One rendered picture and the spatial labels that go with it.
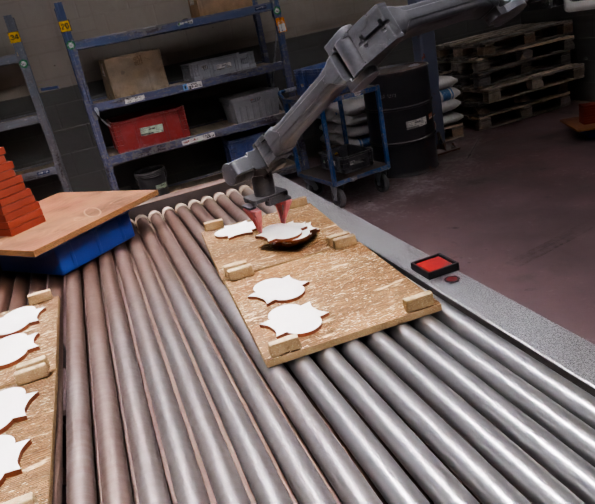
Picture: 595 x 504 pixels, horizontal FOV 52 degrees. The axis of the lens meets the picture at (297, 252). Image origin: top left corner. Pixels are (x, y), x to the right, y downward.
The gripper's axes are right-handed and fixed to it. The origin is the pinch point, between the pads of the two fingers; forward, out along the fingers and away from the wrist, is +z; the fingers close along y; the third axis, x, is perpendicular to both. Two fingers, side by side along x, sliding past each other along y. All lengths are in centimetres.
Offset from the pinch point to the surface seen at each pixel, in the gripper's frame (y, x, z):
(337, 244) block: 6.4, -20.5, 2.6
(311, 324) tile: -20, -48, 3
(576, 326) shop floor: 140, 6, 97
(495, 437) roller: -19, -90, 4
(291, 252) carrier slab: -1.4, -10.8, 4.4
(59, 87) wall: 49, 465, -18
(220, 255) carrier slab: -13.9, 5.5, 4.9
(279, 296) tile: -17.4, -31.7, 3.2
